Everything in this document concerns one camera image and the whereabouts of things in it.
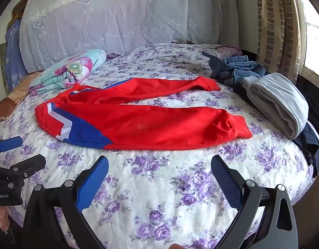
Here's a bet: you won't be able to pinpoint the window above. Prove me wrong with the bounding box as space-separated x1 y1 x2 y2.
297 0 319 81

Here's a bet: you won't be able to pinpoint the brown pillow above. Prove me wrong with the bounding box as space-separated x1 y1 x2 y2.
0 71 43 121

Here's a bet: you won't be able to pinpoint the black garment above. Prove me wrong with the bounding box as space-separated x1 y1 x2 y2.
233 83 319 178

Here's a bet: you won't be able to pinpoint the person's left forearm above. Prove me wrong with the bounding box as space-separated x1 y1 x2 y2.
0 207 11 232

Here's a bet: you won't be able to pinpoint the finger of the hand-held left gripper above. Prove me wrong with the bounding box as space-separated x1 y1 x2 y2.
0 154 46 187
0 135 23 153

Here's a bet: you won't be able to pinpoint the beige checked curtain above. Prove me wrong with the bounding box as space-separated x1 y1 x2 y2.
257 0 305 83

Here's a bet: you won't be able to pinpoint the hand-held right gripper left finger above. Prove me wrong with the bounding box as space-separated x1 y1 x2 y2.
22 156 109 249

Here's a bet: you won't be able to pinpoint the red pants with blue stripes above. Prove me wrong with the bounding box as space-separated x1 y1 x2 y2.
35 76 253 151

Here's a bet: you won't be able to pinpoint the folded teal floral blanket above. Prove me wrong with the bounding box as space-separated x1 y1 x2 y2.
29 49 107 96

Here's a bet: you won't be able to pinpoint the dark navy garment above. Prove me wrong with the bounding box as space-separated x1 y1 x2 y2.
202 51 232 79

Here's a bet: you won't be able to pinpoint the folded grey garment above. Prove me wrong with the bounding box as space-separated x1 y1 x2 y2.
242 73 309 139

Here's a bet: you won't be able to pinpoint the blue patterned cloth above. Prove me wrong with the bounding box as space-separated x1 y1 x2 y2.
5 18 27 91

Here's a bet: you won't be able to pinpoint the blue jeans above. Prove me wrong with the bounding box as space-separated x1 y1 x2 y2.
223 55 266 85

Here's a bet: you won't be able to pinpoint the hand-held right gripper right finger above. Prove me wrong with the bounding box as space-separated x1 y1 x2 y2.
211 155 298 249

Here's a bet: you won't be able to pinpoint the purple floral bed sheet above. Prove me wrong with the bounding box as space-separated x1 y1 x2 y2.
0 43 319 249

